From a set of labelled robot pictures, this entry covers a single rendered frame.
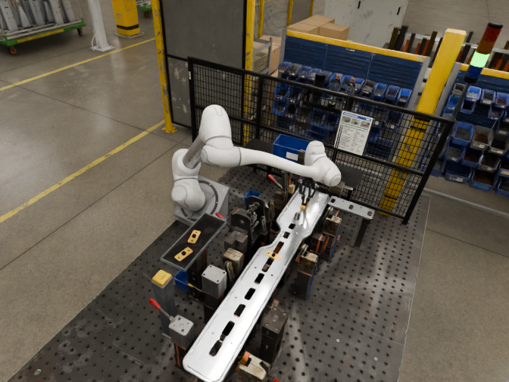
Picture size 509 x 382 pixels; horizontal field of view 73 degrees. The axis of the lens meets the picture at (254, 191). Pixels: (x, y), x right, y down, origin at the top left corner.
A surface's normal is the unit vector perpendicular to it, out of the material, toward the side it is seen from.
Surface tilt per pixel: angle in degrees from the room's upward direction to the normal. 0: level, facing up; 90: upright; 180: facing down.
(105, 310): 0
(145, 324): 0
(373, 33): 90
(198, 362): 0
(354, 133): 90
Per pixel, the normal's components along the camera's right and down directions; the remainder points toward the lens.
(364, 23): -0.46, 0.54
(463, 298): 0.06, -0.78
